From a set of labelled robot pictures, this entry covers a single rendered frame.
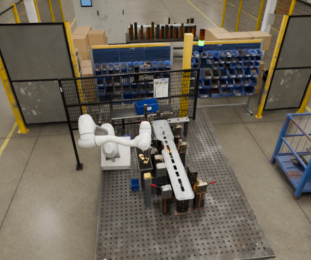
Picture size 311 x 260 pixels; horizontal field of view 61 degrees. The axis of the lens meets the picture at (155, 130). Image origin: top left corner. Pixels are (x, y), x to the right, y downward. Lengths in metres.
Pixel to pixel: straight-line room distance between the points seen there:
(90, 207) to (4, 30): 2.95
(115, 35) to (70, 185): 6.35
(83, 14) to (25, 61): 4.83
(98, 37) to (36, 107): 2.86
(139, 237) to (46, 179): 2.21
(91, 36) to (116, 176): 4.79
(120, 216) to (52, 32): 3.03
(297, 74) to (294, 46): 0.62
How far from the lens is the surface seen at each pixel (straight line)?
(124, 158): 3.28
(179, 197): 2.62
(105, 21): 9.43
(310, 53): 5.71
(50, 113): 5.32
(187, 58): 3.73
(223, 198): 3.09
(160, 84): 3.74
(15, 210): 4.23
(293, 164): 4.65
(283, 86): 5.78
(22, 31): 4.76
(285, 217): 4.08
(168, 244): 2.68
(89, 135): 2.52
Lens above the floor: 3.00
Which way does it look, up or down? 36 degrees down
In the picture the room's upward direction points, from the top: straight up
